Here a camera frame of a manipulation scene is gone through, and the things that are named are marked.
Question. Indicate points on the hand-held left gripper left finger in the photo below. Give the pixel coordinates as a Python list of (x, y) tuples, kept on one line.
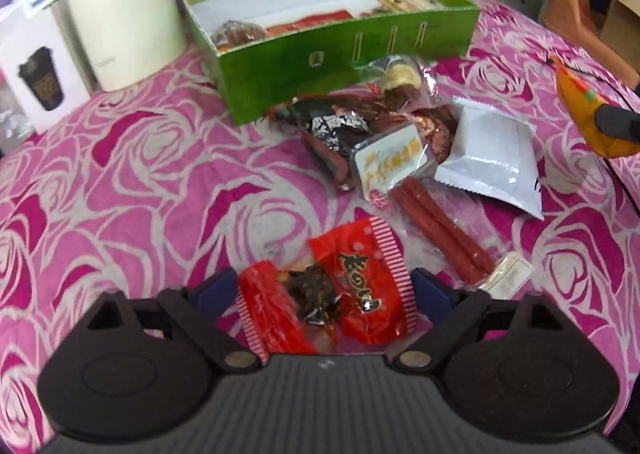
[(217, 290)]

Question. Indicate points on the green cardboard box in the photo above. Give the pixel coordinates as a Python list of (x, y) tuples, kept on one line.
[(280, 74)]

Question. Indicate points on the white foil packet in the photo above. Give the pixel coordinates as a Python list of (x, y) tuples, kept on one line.
[(492, 159)]

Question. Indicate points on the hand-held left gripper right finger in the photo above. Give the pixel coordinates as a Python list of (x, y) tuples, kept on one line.
[(432, 293)]

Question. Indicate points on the clear cookie packet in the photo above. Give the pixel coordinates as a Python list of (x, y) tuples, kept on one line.
[(400, 76)]

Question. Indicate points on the cracker packet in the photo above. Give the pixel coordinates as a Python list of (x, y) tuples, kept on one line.
[(405, 1)]

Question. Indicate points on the clear packet with white label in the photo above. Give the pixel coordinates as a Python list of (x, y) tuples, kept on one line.
[(390, 159)]

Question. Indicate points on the red sausage stick packet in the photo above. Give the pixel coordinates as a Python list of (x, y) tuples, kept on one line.
[(440, 224)]

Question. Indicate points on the white cup carton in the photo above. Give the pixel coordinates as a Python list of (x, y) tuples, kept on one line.
[(40, 74)]

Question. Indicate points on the dark brown snack packet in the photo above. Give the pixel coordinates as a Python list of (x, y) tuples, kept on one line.
[(325, 134)]

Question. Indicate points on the red striped snack packet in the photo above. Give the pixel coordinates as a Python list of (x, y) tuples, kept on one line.
[(370, 279)]

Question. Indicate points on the red nut packet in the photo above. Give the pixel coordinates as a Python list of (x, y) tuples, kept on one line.
[(310, 23)]

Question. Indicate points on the pink rose blanket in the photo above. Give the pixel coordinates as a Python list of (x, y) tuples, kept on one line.
[(125, 184)]

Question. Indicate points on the dark lumpy snack packet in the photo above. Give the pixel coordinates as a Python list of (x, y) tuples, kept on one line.
[(237, 34)]

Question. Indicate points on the orange snack packet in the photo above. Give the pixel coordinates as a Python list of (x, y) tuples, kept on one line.
[(580, 99)]

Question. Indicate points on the white electric kettle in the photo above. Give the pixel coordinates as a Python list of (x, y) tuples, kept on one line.
[(122, 9)]

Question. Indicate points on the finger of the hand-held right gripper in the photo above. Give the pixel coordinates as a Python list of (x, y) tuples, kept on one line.
[(620, 123)]

